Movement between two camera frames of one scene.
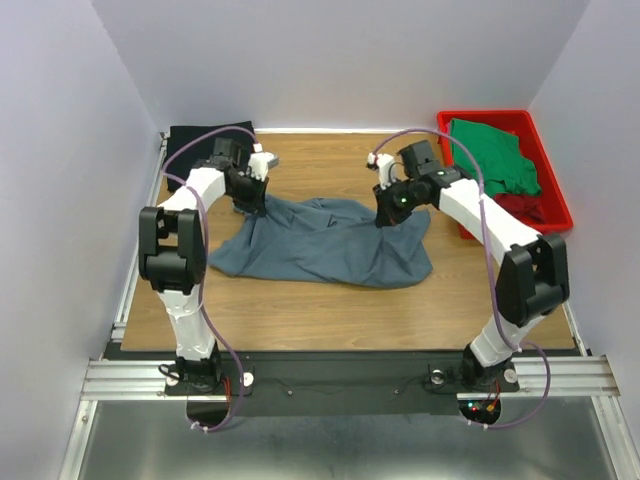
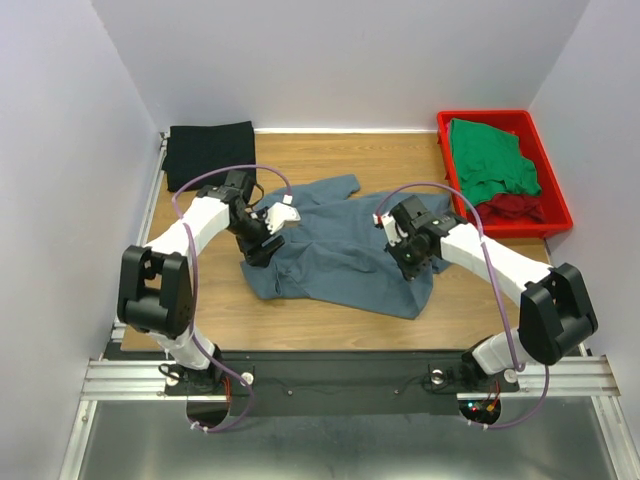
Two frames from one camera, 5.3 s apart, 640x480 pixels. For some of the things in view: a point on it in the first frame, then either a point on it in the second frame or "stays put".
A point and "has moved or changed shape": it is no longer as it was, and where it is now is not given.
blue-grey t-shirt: x=326 y=241 has moved or changed shape
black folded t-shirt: x=178 y=136 stays put
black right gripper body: x=385 y=216 → x=409 y=261
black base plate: x=256 y=383 stays put
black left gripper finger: x=244 y=206 → x=258 y=255
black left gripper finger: x=258 y=208 → x=273 y=243
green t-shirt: x=504 y=168 stays put
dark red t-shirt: x=528 y=205 stays put
